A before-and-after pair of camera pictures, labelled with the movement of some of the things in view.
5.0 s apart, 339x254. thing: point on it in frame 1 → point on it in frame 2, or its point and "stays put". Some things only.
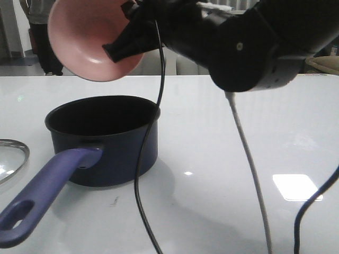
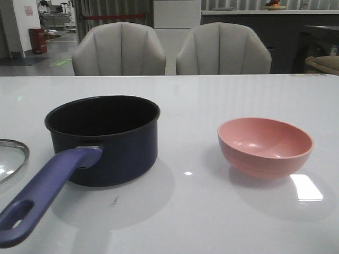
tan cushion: (328, 64) stays put
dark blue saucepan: (96, 141) stays put
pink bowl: (77, 30) → (264, 148)
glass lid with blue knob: (13, 154) stays put
